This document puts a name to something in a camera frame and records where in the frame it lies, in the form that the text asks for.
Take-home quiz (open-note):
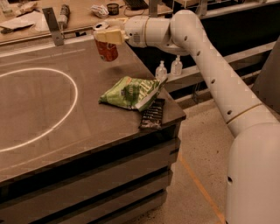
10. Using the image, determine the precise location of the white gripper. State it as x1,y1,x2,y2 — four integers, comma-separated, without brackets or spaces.
93,16,147,48

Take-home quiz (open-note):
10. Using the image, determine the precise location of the red coke can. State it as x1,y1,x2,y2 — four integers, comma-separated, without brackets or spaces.
95,40,118,62

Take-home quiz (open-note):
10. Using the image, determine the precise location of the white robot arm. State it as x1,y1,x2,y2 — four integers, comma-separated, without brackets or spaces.
94,10,280,224

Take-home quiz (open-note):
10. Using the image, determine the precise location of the black mesh cup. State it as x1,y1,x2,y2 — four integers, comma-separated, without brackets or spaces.
107,3,119,16

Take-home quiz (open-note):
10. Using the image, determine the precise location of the white crumpled packet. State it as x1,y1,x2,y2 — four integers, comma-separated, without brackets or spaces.
90,5,109,18

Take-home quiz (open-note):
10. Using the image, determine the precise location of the black keyboard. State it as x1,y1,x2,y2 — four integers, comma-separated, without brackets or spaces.
123,0,149,11

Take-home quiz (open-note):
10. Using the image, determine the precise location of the clear sanitizer bottle left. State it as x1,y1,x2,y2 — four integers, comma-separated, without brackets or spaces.
155,60,167,81

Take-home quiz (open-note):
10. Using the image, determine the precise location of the clear sanitizer bottle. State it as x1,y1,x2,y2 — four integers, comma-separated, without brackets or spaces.
155,60,167,81
171,55,183,76

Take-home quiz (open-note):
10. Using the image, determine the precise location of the green chip bag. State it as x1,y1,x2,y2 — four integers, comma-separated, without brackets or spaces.
98,76,167,112

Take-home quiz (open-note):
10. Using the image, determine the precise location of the clear sanitizer bottle right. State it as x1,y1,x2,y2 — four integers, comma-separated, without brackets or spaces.
171,55,183,76

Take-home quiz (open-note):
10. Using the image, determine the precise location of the white papers stack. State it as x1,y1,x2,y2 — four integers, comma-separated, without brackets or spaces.
0,11,47,32

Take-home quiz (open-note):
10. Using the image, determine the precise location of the black snack bar wrapper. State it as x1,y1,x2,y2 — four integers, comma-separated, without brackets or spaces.
139,99,165,130

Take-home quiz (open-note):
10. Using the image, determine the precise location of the dark counter drawer cabinet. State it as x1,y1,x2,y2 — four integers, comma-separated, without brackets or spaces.
0,122,180,224

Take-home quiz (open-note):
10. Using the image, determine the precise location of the grey metal bracket middle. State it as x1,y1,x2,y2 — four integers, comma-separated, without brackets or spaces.
149,0,158,18

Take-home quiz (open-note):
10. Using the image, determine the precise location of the grey metal bracket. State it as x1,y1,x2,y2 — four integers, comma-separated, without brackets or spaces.
149,0,158,18
196,0,207,17
43,8,64,46

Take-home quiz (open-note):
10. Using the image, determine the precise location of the grey metal bracket left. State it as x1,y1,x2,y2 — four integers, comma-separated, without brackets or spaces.
43,8,64,46

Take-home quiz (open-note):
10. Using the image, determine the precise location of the grey metal bracket right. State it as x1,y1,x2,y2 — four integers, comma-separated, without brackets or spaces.
196,0,207,17

